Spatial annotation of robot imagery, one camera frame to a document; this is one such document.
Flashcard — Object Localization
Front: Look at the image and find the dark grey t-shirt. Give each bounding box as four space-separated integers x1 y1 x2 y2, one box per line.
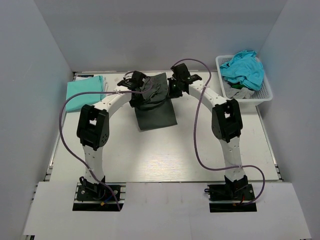
133 72 178 132

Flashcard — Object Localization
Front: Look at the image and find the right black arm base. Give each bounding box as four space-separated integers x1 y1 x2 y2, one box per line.
204 183 257 213

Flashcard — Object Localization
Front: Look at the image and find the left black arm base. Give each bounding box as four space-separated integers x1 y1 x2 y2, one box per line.
72 182 126 212

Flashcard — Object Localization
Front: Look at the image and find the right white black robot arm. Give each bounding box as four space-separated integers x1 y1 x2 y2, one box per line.
168 74 248 200

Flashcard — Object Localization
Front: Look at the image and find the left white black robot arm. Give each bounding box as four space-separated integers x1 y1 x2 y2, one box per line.
76 86 152 200

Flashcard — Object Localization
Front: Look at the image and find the folded mint green t-shirt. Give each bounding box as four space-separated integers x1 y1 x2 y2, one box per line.
65 75 107 113

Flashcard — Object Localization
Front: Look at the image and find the green garment in basket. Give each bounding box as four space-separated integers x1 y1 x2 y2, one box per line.
231 84 245 90

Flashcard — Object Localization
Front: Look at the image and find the crumpled grey white t-shirt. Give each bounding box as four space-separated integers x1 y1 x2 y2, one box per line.
223 81 255 100

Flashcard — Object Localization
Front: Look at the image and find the crumpled cyan t-shirt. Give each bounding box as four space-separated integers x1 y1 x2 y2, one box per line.
219 50 265 91

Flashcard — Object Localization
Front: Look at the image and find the white plastic laundry basket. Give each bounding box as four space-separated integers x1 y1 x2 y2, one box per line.
215 55 273 107

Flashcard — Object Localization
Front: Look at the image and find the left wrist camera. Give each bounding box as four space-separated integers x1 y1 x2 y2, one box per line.
117 70 147 91

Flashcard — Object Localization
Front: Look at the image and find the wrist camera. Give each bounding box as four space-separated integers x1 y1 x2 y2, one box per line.
117 70 147 91
170 63 202 84

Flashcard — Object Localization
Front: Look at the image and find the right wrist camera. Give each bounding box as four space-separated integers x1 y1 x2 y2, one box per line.
170 63 202 84

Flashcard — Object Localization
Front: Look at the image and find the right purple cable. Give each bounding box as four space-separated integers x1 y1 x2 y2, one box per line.
170 58 266 206

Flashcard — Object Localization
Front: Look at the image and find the purple cable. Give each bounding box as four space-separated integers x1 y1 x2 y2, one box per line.
170 58 266 206
58 71 154 211

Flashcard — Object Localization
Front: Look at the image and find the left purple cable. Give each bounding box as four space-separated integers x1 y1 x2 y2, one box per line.
58 71 154 211

